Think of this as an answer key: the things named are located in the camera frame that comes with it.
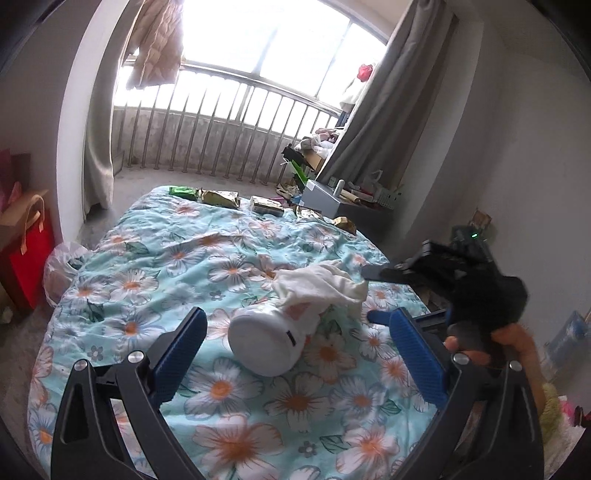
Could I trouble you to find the white plastic bag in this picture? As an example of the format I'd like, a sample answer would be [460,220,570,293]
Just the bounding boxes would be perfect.
[271,260,369,336]

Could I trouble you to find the right hand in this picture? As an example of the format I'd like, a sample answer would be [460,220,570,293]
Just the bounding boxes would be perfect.
[444,323,546,415]

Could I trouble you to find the grey cabinet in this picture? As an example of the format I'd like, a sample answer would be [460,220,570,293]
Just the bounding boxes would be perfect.
[301,180,394,243]

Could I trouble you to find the blue water bottle on dispenser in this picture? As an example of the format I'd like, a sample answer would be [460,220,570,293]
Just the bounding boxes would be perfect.
[545,311,590,369]

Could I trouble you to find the floral teal bed quilt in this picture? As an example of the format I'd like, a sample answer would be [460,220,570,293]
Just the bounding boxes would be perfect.
[27,187,435,479]

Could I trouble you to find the grey curtain right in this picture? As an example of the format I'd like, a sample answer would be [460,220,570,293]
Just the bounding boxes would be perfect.
[318,1,457,186]

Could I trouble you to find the grey curtain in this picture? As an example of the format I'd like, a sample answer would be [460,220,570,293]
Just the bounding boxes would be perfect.
[83,1,142,216]
[318,1,457,186]

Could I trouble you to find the white bag on floor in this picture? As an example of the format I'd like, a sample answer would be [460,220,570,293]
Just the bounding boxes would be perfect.
[42,242,90,308]

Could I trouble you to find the white cylindrical jar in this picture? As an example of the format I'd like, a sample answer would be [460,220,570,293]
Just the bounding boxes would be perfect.
[228,304,311,377]

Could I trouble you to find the red gift bag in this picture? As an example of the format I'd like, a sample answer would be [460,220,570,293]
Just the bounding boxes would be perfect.
[1,190,55,314]

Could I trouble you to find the grey curtain left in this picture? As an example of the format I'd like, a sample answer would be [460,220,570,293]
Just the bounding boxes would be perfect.
[83,1,142,216]

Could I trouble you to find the balcony metal railing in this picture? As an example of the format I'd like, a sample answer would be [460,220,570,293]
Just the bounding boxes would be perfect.
[112,60,339,185]

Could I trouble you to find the beige puffer jacket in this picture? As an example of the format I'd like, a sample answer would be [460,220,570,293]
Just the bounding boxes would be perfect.
[123,0,183,89]

